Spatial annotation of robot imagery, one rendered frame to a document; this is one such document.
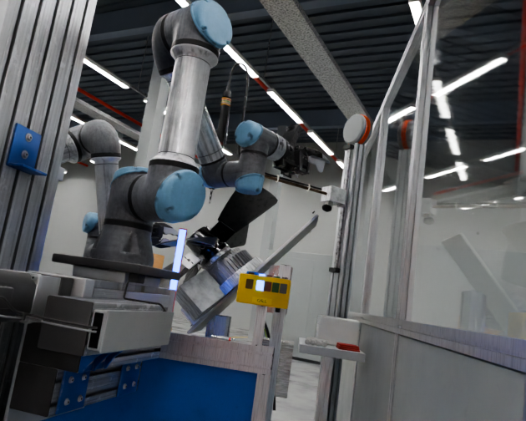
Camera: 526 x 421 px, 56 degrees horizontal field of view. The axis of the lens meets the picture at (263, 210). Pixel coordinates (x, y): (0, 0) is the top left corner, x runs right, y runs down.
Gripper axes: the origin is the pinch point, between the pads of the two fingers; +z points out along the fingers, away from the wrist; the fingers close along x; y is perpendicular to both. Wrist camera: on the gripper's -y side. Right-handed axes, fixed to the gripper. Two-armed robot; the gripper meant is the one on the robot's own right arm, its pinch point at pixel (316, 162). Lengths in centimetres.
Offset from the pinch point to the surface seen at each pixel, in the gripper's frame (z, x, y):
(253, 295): -9.6, -15.9, 42.9
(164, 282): 0, -71, 35
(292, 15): 294, -231, -335
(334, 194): 63, -31, -11
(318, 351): 32, -19, 59
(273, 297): -6.0, -10.9, 43.5
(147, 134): 331, -555, -272
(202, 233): 10, -62, 15
